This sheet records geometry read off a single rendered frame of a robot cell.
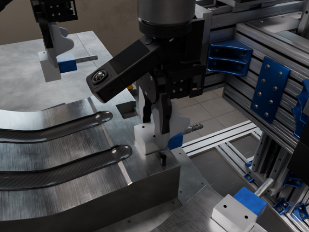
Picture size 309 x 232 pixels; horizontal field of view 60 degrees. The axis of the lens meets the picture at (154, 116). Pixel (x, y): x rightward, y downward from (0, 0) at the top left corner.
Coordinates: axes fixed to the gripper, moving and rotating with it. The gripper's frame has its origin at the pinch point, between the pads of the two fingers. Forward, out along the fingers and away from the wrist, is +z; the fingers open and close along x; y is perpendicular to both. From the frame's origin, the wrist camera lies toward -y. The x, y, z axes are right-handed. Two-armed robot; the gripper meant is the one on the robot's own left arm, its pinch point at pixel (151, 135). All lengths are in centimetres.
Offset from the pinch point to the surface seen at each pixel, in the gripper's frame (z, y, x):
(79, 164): 2.6, -12.9, 1.0
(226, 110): 90, 104, 92
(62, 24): 46, 10, 199
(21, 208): 1.0, -21.9, -5.1
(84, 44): 11, 3, 68
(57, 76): -0.7, -11.6, 26.7
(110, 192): 2.1, -9.9, -6.9
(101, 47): 11, 8, 63
